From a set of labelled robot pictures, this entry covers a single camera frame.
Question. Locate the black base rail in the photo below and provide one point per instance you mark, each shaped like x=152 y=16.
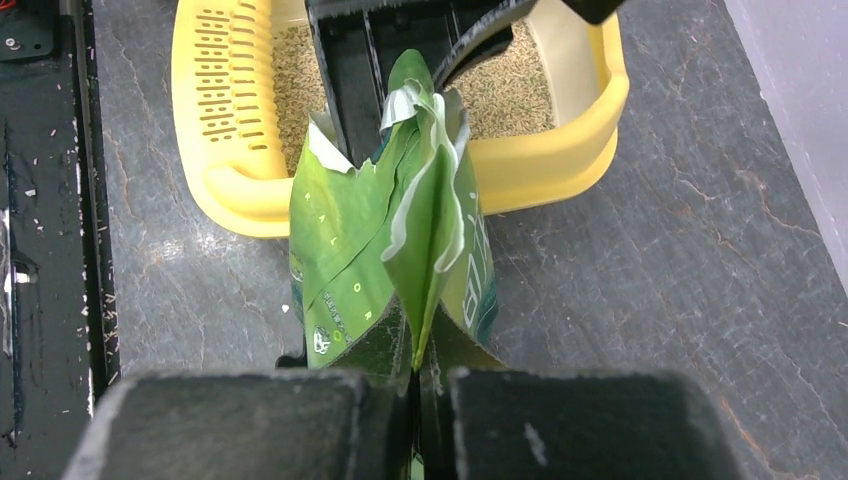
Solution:
x=58 y=327

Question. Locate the black bag clip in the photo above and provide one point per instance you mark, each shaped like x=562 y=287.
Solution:
x=292 y=361

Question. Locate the green litter bag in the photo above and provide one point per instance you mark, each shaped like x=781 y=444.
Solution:
x=406 y=225

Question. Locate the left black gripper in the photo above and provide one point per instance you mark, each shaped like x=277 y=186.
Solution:
x=358 y=42

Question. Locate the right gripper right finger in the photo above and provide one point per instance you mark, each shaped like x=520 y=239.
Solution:
x=482 y=420

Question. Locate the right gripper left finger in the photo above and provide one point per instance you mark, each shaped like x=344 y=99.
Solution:
x=351 y=420

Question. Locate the yellow litter box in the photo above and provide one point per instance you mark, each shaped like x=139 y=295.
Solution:
x=226 y=119

